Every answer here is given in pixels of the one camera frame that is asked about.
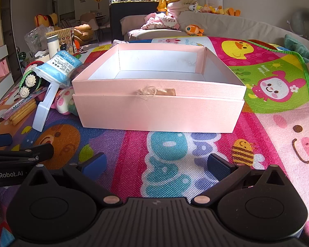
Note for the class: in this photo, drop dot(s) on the grey neck pillow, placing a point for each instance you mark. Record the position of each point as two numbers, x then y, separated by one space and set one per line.
302 20

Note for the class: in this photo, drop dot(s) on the pink baby clothes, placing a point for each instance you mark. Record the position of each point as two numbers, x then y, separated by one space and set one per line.
161 20

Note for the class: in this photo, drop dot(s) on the orange round plush toy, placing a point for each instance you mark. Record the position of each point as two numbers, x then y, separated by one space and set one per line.
193 29

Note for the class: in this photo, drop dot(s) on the pink pig plush toy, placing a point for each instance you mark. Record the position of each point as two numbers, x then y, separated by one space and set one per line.
63 103

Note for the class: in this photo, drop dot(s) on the flat pen packet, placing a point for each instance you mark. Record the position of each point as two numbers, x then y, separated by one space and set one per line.
18 105

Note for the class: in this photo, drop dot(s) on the black tank cabinet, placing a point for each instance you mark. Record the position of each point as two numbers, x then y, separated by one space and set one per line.
115 18

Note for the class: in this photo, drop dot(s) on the colourful cartoon play mat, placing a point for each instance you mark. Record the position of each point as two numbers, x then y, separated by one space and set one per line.
273 133

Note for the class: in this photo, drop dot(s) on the blue wet wipes packet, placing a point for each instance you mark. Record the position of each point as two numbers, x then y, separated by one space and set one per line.
58 68

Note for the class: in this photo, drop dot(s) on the row of yellow duck plushes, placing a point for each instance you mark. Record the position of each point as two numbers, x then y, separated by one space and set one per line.
221 10

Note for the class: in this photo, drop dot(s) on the white television cabinet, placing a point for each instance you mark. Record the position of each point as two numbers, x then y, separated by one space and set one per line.
0 64

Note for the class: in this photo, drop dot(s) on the pink cardboard box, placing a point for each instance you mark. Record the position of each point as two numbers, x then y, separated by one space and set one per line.
157 113

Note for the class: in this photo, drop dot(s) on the crochet piece with white flowers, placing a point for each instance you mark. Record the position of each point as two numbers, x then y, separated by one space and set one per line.
32 81

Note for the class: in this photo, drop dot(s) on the bundle of yellow sticks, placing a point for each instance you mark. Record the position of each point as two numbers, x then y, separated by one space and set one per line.
22 114

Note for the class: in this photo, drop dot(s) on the white wall paper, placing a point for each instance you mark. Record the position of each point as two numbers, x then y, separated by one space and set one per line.
214 0

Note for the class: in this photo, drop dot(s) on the dining chair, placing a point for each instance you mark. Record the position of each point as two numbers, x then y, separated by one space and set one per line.
88 19

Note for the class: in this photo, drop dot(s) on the teal towel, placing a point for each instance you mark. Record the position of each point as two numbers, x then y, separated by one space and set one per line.
297 47

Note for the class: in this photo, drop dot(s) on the clear plastic bag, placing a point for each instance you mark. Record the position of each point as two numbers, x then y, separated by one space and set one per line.
34 40

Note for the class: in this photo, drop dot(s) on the patterned cardboard box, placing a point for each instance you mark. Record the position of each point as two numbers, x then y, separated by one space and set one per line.
65 37

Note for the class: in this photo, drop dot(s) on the yellow bear plush chair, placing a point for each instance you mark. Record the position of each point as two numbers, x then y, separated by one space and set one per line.
45 20

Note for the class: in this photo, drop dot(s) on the pink folded blanket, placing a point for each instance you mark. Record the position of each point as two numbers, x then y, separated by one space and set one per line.
180 6

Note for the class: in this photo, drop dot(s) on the beige sofa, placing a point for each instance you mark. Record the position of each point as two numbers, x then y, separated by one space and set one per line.
247 28

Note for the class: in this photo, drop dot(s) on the orange plush seat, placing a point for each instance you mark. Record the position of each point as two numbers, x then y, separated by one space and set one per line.
83 32

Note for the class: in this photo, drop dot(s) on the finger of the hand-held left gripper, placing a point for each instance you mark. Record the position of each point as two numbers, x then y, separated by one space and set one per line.
41 151
0 141

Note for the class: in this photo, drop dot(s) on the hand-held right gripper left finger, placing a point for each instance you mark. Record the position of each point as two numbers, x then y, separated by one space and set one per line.
95 163

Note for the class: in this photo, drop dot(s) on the white plastic stand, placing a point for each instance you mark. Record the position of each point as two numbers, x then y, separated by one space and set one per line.
42 113

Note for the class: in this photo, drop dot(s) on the white thermos bottle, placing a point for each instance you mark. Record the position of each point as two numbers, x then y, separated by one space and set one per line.
52 46

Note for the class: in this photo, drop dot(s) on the yellow plush toy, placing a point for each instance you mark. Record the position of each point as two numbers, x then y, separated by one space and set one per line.
161 5

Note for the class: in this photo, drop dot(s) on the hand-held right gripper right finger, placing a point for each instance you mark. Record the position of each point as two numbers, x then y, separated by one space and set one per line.
217 167

